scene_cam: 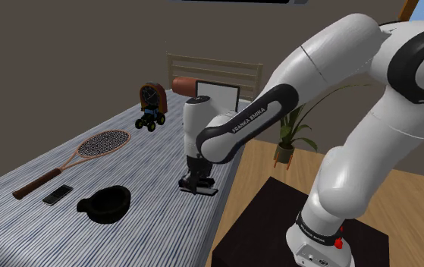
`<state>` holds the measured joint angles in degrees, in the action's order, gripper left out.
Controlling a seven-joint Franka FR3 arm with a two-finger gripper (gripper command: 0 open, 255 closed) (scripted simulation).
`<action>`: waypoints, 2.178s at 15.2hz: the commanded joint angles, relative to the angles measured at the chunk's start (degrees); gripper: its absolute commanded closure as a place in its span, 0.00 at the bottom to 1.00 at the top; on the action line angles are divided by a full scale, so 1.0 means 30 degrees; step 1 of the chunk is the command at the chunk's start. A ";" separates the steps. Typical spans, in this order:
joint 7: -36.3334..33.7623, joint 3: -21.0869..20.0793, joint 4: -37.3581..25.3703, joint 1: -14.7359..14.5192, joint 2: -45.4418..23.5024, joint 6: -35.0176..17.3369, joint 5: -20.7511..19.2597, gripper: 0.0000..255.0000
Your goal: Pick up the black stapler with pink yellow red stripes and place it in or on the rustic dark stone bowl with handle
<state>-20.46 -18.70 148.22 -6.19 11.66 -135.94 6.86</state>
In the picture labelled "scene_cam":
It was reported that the small black grey gadget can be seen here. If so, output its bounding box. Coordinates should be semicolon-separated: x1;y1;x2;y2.
177;176;219;197

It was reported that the black yellow toy truck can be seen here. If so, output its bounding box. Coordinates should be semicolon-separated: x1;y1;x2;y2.
134;105;167;133

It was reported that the bed with striped cover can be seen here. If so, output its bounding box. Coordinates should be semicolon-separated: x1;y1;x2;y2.
0;52;264;267

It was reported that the black framed white screen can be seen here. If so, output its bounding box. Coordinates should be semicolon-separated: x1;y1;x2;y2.
195;80;241;112

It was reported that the brown arched mantel clock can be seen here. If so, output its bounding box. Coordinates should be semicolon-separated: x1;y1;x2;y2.
139;82;168;115

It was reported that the brown bolster pillow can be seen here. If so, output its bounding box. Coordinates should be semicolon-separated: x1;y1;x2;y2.
171;77;198;96

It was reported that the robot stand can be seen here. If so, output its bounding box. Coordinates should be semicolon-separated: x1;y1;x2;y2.
211;176;391;267

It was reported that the potted green plant on stand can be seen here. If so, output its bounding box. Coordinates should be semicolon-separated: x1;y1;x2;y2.
273;83;369;171

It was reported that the wooden tennis racket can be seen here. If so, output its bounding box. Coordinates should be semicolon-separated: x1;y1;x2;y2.
12;129;131;200

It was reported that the black mobile phone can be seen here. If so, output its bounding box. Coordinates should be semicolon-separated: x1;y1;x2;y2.
42;184;74;206

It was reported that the black bowl with handle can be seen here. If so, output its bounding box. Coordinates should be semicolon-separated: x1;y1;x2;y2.
76;185;132;225

